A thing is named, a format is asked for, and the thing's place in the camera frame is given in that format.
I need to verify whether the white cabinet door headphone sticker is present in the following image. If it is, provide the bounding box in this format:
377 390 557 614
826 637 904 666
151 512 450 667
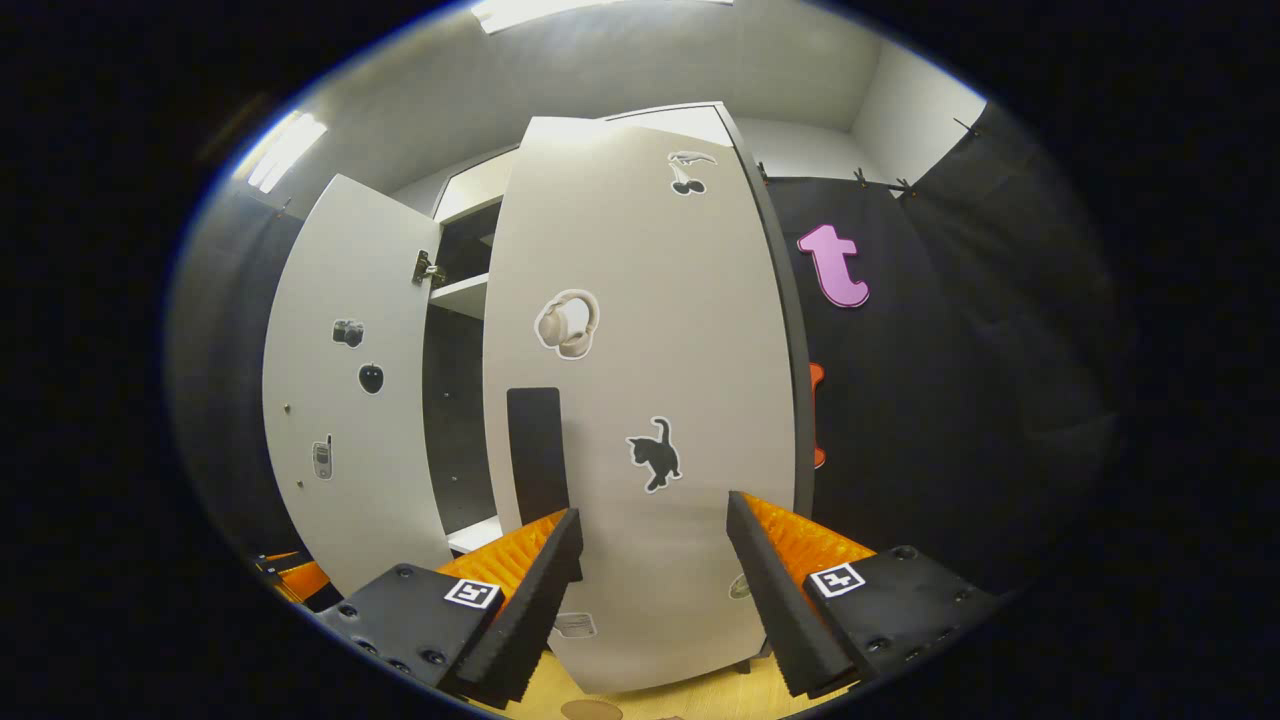
482 104 801 694

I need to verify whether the small ceiling light panel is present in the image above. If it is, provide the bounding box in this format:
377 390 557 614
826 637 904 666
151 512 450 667
233 109 330 196

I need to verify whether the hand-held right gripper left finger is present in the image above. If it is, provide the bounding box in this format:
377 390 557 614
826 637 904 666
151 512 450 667
318 507 585 709

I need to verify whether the black door handle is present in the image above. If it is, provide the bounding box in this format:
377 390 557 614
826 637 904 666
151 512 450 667
506 386 584 583

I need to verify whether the white and grey cabinet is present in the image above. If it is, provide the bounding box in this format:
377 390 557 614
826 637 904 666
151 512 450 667
420 100 817 673

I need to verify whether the white cabinet shelf board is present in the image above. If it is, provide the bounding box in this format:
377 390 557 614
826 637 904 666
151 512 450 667
446 514 505 555
429 272 491 322

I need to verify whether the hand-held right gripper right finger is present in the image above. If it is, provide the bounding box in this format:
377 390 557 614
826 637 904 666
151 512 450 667
726 490 1001 699

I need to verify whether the white cabinet door camera sticker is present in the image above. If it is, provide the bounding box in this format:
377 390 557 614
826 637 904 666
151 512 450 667
261 174 456 598

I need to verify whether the large ceiling light panel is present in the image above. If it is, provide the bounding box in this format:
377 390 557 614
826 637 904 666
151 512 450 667
470 0 736 36

